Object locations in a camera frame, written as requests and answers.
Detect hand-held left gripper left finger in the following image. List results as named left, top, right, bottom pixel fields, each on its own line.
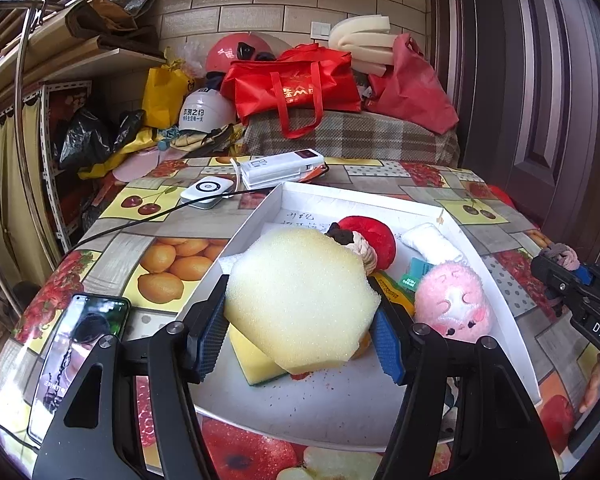
left=32, top=274, right=230, bottom=480

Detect yellow cloth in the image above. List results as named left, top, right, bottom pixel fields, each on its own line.
left=77, top=127, right=236, bottom=181

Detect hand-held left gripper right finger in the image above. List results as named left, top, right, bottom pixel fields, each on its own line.
left=367, top=277, right=561, bottom=480

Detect red tote bag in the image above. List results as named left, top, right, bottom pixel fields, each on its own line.
left=221, top=44, right=363, bottom=140

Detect white rectangular device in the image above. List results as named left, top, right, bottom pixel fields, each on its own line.
left=237, top=149, right=327, bottom=191

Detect mauve scrunchie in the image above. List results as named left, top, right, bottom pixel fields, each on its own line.
left=539, top=243, right=581, bottom=272

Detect wooden boards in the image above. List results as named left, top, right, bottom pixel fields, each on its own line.
left=0, top=5, right=166, bottom=116

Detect black plastic bag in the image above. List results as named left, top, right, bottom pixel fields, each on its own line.
left=59, top=107, right=146, bottom=171

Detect cream foam pieces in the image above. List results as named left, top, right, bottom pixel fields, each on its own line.
left=328, top=15, right=398, bottom=73

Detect white towel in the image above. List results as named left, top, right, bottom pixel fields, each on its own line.
left=400, top=223, right=468, bottom=266

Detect white cardboard box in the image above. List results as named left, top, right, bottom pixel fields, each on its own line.
left=172, top=181, right=543, bottom=451

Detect yellow green packet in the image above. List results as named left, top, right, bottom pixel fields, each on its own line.
left=372, top=270, right=417, bottom=317

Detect white helmet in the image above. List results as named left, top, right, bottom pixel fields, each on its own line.
left=180, top=87, right=238, bottom=136

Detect yellow foam sponge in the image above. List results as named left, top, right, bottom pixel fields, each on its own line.
left=223, top=227, right=383, bottom=376

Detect plaid blanket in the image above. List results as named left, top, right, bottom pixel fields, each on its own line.
left=242, top=109, right=461, bottom=166

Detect metal shelf rack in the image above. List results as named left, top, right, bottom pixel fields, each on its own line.
left=40, top=80, right=96, bottom=241

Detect chrome rack tube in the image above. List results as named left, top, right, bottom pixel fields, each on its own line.
left=0, top=0, right=93, bottom=311

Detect pink plush toy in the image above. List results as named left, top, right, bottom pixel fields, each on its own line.
left=414, top=260, right=493, bottom=343

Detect thin black cable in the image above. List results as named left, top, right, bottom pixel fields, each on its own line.
left=72, top=187, right=278, bottom=251

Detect black smartphone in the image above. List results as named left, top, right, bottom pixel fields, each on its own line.
left=27, top=292, right=132, bottom=446

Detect red helmet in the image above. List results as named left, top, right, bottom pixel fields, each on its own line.
left=205, top=34, right=276, bottom=76

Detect brown paper bag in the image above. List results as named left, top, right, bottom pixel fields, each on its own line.
left=66, top=0, right=161, bottom=51

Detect yellow bag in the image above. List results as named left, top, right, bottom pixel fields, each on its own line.
left=142, top=50, right=193, bottom=128

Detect teal card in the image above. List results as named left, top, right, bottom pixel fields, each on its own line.
left=405, top=257, right=433, bottom=286

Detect white power bank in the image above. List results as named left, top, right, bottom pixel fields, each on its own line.
left=180, top=177, right=233, bottom=209

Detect orange foam piece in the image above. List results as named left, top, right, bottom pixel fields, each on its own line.
left=347, top=332, right=373, bottom=361

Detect red plush toy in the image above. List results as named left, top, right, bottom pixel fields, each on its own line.
left=337, top=215, right=397, bottom=268

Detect brown panelled door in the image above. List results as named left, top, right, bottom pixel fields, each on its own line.
left=427, top=0, right=600, bottom=281

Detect yellow green scouring sponge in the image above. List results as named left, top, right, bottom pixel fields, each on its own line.
left=229, top=329, right=288, bottom=387

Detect red cloth bag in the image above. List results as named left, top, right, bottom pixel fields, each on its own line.
left=365, top=34, right=460, bottom=135

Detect red plastic bag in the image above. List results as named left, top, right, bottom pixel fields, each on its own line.
left=485, top=185, right=518, bottom=211

